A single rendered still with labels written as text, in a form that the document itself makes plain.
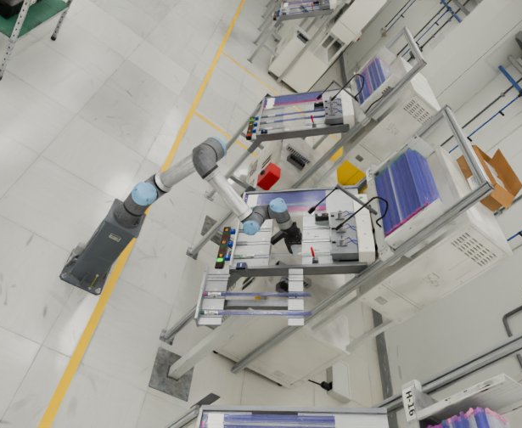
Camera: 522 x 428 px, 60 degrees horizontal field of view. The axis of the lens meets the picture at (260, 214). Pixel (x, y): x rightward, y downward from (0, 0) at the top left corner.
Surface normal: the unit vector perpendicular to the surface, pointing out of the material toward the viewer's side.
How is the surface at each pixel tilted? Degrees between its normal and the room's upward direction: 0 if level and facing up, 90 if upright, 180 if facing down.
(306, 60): 90
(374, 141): 90
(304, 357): 90
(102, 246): 90
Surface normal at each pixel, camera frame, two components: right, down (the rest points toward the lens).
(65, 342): 0.60, -0.59
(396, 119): -0.09, 0.62
